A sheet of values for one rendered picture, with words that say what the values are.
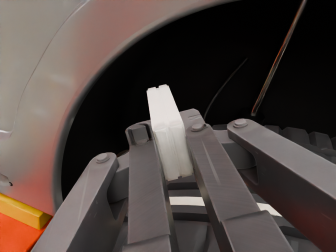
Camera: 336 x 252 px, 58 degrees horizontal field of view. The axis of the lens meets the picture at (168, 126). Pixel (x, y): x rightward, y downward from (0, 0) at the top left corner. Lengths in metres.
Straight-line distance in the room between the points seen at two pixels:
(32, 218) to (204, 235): 0.61
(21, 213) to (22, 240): 0.06
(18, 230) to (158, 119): 0.71
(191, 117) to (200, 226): 0.10
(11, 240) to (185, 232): 0.62
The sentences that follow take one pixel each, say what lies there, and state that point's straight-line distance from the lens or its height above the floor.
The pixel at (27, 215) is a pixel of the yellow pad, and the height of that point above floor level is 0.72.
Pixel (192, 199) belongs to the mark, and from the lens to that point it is 0.26.
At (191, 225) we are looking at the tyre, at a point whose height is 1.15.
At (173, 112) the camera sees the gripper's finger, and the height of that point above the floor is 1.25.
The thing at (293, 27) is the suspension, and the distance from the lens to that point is 0.68.
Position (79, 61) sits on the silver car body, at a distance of 0.50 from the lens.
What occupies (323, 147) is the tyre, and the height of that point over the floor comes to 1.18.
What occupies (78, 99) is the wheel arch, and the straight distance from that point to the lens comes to 0.53.
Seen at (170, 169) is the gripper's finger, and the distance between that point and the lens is 0.15.
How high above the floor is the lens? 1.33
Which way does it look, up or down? 32 degrees down
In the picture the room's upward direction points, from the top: 13 degrees clockwise
